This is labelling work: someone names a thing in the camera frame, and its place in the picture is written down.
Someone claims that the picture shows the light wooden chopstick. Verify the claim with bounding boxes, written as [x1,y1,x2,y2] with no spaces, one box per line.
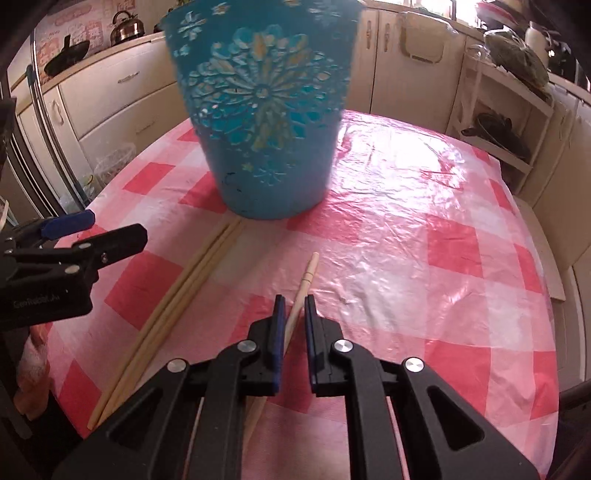
[99,220,238,418]
[240,252,321,446]
[87,222,232,429]
[122,218,244,393]

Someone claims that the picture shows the pink checkered plastic tablecloth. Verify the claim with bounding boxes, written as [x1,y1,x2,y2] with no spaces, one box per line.
[18,110,561,480]

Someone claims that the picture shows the steel kettle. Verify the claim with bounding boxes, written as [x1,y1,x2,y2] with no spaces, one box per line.
[110,11,147,47]

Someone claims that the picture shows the black wok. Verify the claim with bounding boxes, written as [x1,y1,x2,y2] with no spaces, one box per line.
[44,34,92,78]

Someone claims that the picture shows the pink patterned wall sticker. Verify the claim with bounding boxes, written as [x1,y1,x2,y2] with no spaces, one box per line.
[34,0,160,70]

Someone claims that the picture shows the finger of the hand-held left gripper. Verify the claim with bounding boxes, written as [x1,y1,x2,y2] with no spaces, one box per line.
[7,209,97,241]
[8,223,149,278]

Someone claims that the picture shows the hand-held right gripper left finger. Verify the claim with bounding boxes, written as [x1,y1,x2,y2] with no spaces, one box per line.
[53,294,288,480]

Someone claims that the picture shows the bag of green vegetables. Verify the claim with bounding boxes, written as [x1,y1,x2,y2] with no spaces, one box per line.
[484,28,551,92]

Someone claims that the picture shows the dark pan with handle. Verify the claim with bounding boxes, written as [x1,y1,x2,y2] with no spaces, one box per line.
[461,112,532,161]

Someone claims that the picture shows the white lower kitchen cabinets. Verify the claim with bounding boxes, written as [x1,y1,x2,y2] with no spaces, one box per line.
[9,0,591,287]

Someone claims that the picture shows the black countertop appliance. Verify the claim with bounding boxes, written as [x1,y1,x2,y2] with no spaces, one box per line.
[549,28,591,90]

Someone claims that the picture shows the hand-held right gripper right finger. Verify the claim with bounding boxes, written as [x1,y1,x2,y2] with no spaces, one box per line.
[303,294,542,480]

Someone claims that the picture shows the clear flower-print trash bin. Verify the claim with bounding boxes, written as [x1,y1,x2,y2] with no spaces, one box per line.
[85,141,138,197]

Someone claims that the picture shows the white thermos flask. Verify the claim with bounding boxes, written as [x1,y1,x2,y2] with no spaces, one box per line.
[524,23,551,52]

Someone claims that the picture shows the white door-hung bin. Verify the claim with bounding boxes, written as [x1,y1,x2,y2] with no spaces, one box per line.
[401,11,452,64]

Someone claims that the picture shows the blue perforated plastic basket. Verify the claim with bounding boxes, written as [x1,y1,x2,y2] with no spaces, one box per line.
[164,0,362,221]

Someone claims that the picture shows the white rolling storage cart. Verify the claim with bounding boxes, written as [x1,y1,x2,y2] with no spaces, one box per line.
[449,50,556,195]

